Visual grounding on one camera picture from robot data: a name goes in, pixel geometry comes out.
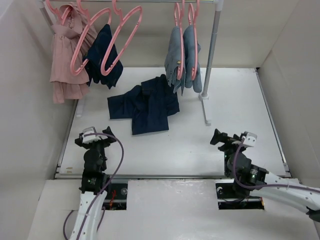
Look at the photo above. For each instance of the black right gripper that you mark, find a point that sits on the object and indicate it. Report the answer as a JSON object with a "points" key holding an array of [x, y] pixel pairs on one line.
{"points": [[222, 137]]}

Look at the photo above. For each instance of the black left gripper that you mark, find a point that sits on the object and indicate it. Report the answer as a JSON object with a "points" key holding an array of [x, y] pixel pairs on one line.
{"points": [[105, 141]]}

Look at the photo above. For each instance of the dark blue trousers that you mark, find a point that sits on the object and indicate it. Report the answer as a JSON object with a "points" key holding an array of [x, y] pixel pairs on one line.
{"points": [[148, 105]]}

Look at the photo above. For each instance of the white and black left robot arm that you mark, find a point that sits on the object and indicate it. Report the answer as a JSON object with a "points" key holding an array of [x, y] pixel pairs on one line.
{"points": [[91, 210]]}

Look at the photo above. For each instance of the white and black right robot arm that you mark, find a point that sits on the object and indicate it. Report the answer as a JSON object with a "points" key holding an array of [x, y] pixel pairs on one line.
{"points": [[255, 181]]}

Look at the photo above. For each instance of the pink hanger with dress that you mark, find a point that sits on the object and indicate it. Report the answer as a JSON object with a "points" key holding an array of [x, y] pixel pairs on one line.
{"points": [[61, 15]]}

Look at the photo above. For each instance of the pink hanger right light jeans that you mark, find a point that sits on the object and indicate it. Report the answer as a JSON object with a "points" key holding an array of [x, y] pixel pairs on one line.
{"points": [[192, 20]]}

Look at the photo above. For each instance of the pink hanger light jeans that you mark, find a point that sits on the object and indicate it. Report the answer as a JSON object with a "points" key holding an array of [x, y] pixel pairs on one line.
{"points": [[192, 20], [178, 13]]}

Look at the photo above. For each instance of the pink hanger left light jeans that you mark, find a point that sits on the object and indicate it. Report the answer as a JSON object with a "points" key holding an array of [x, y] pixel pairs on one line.
{"points": [[178, 13]]}

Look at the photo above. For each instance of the grey metal clothes rack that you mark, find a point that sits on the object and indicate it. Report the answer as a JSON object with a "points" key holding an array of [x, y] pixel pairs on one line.
{"points": [[204, 96]]}

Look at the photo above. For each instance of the light blue hanging jeans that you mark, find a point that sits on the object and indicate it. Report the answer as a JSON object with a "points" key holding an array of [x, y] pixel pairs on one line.
{"points": [[188, 40], [172, 61]]}

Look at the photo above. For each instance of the pink ruffled dress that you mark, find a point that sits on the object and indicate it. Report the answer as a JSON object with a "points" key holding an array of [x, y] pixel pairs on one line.
{"points": [[67, 86]]}

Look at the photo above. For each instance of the light blue hanging jeans right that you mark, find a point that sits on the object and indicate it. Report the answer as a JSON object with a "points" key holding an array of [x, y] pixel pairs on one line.
{"points": [[188, 40]]}

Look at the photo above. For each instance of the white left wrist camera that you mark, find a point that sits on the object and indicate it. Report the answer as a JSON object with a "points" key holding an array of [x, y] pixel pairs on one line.
{"points": [[89, 135]]}

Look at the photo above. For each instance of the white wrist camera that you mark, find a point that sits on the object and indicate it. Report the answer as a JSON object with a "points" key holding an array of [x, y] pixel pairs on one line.
{"points": [[89, 135], [249, 139]]}

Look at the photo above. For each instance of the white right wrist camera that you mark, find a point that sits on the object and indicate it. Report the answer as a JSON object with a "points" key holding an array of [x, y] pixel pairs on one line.
{"points": [[249, 139]]}

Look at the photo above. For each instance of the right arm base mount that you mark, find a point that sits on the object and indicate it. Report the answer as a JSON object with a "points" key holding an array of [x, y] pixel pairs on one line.
{"points": [[228, 199]]}

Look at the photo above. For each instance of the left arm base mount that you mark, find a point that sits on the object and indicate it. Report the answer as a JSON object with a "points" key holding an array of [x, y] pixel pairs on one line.
{"points": [[116, 192]]}

